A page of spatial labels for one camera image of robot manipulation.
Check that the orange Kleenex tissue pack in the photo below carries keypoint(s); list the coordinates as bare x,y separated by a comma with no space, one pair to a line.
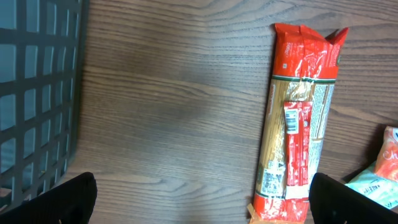
386,163

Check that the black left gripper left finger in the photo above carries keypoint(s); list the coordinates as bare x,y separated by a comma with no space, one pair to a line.
71,202

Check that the grey plastic mesh basket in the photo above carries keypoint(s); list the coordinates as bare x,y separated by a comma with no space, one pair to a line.
42,54

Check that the teal wet wipes packet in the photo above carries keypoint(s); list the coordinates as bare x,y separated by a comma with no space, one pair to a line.
382,191

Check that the orange spaghetti pasta packet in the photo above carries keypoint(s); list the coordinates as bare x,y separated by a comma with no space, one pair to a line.
305,69

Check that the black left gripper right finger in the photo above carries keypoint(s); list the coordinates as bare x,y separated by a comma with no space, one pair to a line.
333,202

